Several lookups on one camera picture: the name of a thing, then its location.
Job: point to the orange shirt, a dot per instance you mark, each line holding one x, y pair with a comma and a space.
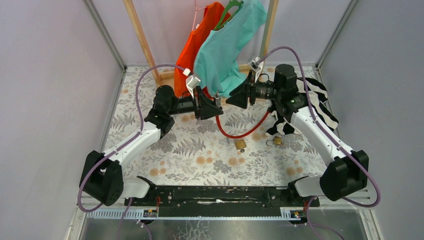
205, 23

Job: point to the red cable lock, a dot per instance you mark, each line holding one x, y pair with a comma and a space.
237, 123

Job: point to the large brass padlock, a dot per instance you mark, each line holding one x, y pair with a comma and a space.
240, 145

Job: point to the pink clothes hanger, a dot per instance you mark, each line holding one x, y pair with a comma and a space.
197, 9

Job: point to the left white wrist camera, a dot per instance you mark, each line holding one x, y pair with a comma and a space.
191, 81

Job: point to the wooden clothes rack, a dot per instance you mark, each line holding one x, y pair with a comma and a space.
160, 77

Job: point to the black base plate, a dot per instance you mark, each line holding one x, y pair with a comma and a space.
222, 201

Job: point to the floral table mat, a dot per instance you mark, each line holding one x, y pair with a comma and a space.
194, 153

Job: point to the teal shirt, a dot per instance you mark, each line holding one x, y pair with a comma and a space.
216, 61

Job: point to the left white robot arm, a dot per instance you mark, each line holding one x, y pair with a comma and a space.
102, 176

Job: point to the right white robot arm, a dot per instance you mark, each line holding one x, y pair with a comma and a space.
343, 175

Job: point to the black white striped cloth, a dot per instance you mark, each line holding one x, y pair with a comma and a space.
318, 97

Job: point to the small brass padlock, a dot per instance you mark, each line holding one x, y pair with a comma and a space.
276, 141

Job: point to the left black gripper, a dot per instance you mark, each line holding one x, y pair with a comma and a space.
206, 108

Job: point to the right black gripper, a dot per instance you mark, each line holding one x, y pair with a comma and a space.
239, 97

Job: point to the white slotted cable duct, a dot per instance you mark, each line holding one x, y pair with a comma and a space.
117, 213

